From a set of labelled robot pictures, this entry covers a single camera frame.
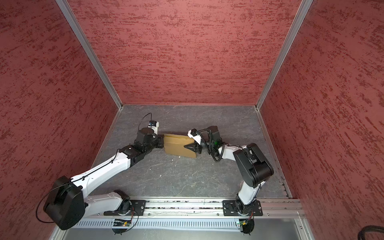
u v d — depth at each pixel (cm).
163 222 71
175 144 80
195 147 78
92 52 88
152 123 74
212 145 74
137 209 73
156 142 73
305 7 72
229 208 74
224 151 62
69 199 40
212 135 72
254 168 47
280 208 77
